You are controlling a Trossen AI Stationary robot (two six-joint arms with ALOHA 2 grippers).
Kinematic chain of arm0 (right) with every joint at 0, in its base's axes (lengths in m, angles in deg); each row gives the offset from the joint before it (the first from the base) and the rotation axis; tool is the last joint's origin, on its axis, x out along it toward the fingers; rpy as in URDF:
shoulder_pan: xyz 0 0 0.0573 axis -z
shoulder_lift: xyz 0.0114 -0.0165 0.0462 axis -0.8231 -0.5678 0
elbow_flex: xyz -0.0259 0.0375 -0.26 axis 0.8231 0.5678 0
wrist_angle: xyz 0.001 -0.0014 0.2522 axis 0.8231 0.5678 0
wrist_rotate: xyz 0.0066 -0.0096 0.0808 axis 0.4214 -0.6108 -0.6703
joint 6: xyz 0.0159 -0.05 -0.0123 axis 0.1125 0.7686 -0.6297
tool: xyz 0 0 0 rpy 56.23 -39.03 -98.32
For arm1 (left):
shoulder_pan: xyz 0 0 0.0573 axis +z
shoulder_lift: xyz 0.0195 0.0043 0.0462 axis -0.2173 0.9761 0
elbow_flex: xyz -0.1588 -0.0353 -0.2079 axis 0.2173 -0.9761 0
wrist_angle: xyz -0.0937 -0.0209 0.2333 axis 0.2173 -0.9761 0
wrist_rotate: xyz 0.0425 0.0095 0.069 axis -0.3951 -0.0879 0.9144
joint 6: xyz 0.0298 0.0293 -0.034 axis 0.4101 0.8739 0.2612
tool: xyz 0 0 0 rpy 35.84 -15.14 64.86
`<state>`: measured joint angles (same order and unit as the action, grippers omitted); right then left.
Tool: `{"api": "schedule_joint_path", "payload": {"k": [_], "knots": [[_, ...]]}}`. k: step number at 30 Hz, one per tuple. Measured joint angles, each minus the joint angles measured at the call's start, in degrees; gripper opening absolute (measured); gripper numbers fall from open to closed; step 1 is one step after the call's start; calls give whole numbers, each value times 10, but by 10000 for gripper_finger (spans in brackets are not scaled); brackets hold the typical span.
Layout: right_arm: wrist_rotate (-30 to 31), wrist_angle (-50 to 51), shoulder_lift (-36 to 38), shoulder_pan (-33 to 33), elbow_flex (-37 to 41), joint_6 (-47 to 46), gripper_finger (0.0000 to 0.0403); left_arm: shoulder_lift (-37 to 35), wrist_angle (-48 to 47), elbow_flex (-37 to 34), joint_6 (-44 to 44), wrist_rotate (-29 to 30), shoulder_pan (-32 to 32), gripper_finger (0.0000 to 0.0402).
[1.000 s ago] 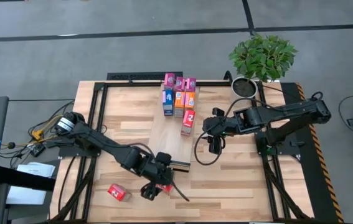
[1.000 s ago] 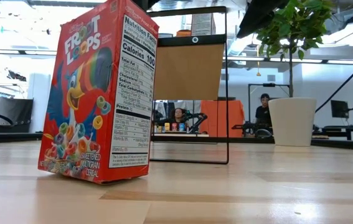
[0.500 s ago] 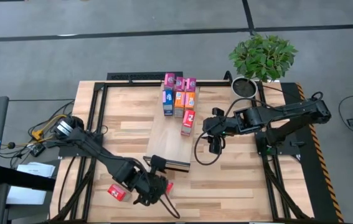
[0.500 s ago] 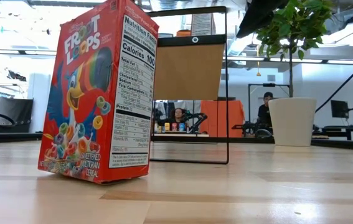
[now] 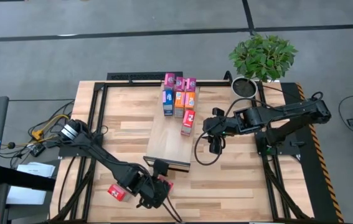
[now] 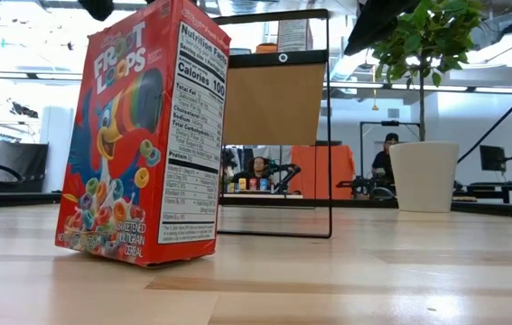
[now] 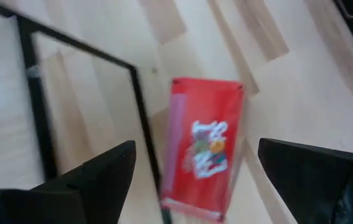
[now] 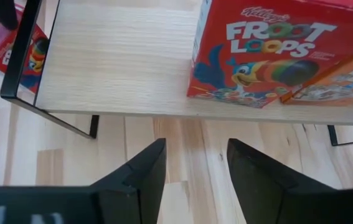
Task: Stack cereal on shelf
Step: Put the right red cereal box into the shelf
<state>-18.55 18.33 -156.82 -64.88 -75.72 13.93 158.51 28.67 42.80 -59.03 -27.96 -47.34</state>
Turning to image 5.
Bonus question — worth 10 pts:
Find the yellow cable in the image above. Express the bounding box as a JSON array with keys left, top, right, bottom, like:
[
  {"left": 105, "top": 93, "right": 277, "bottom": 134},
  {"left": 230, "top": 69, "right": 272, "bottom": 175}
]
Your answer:
[{"left": 31, "top": 114, "right": 71, "bottom": 147}]

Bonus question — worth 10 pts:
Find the black bar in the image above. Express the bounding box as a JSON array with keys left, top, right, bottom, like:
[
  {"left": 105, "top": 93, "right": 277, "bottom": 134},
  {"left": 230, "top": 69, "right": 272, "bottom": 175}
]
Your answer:
[{"left": 0, "top": 166, "right": 56, "bottom": 192}]

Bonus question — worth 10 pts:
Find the pink cereal box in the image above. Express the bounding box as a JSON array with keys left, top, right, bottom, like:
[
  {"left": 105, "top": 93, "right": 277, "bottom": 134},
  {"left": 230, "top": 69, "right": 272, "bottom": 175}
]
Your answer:
[
  {"left": 164, "top": 72, "right": 176, "bottom": 91},
  {"left": 174, "top": 76, "right": 186, "bottom": 93},
  {"left": 185, "top": 77, "right": 197, "bottom": 93}
]

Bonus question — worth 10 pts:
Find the black aluminium table frame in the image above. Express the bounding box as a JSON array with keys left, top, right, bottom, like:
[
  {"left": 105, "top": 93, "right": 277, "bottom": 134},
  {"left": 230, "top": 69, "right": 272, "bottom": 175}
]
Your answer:
[{"left": 50, "top": 80, "right": 313, "bottom": 223}]

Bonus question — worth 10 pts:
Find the white paper sheet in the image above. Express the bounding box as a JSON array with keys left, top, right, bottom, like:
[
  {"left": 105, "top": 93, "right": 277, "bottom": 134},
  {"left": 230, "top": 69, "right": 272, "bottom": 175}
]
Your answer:
[
  {"left": 16, "top": 161, "right": 56, "bottom": 179},
  {"left": 6, "top": 185, "right": 48, "bottom": 205}
]

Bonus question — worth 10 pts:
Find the black mat with hazard stripes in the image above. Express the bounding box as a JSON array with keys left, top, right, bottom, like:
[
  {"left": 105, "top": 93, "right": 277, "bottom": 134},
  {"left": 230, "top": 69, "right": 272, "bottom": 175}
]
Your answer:
[{"left": 280, "top": 82, "right": 346, "bottom": 224}]

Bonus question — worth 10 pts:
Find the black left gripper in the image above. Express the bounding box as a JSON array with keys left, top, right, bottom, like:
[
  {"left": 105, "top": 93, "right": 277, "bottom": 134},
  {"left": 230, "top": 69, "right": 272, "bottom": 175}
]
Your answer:
[{"left": 128, "top": 158, "right": 171, "bottom": 210}]

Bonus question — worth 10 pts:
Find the blue cereal box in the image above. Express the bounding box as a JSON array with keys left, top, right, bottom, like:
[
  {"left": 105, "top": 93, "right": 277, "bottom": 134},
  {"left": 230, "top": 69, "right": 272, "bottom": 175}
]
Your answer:
[{"left": 162, "top": 89, "right": 174, "bottom": 116}]

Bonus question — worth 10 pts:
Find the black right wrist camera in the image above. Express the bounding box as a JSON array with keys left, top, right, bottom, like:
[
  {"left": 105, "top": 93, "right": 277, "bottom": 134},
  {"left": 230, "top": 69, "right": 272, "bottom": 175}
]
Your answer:
[{"left": 209, "top": 135, "right": 226, "bottom": 156}]

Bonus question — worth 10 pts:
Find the green leafy plant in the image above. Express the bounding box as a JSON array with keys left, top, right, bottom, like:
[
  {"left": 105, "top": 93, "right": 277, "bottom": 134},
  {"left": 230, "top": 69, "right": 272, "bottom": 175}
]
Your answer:
[{"left": 228, "top": 34, "right": 298, "bottom": 83}]

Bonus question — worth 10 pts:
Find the red Froot Loops box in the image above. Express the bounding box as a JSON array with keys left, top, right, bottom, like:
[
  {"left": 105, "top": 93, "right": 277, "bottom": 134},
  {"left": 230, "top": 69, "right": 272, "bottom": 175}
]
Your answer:
[
  {"left": 158, "top": 175, "right": 174, "bottom": 192},
  {"left": 181, "top": 109, "right": 196, "bottom": 137},
  {"left": 107, "top": 184, "right": 133, "bottom": 202}
]

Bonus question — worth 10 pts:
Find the orange cereal box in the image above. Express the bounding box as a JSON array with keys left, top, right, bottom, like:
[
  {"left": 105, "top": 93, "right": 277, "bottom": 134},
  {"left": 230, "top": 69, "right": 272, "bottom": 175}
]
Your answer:
[
  {"left": 184, "top": 91, "right": 197, "bottom": 110},
  {"left": 174, "top": 91, "right": 186, "bottom": 118}
]

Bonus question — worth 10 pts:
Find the black power adapter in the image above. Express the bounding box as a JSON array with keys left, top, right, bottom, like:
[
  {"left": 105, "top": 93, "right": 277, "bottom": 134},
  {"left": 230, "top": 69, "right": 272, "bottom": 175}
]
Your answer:
[{"left": 29, "top": 144, "right": 46, "bottom": 157}]

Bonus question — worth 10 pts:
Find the white plant pot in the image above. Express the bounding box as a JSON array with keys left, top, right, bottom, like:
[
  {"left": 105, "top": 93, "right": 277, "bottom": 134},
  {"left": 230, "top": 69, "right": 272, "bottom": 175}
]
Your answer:
[{"left": 231, "top": 76, "right": 259, "bottom": 100}]

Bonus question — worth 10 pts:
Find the wooden shelf with black legs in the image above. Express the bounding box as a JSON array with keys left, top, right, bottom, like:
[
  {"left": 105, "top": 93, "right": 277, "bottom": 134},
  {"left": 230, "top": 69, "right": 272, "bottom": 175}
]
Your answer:
[{"left": 143, "top": 81, "right": 200, "bottom": 172}]

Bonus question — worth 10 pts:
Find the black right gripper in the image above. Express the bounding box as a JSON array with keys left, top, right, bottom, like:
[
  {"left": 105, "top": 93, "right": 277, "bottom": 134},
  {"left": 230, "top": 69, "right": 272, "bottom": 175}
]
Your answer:
[{"left": 203, "top": 107, "right": 238, "bottom": 138}]

